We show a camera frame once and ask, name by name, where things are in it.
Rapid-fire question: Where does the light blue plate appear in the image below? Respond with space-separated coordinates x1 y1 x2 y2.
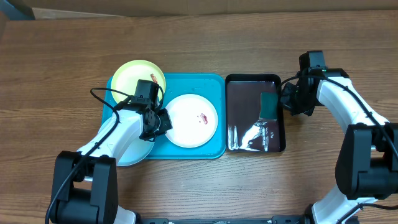
96 114 154 167

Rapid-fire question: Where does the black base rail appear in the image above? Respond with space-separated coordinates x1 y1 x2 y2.
136 215 311 224

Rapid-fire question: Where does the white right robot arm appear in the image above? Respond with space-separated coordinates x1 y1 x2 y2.
277 68 397 223

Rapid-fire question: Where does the green sponge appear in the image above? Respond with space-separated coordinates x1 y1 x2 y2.
259 92 278 120

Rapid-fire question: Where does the blue plastic tray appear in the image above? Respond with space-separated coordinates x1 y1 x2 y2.
101 73 227 161

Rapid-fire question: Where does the black water tray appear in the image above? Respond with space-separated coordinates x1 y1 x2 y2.
225 74 286 154

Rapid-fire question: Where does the white plate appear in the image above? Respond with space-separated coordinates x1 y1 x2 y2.
165 94 218 148

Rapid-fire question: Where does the yellow-green plate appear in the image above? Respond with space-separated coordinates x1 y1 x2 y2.
111 60 166 95

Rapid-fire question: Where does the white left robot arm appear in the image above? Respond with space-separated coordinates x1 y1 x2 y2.
45 107 172 223

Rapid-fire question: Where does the cardboard backdrop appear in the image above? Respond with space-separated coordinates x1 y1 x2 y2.
1 0 397 20

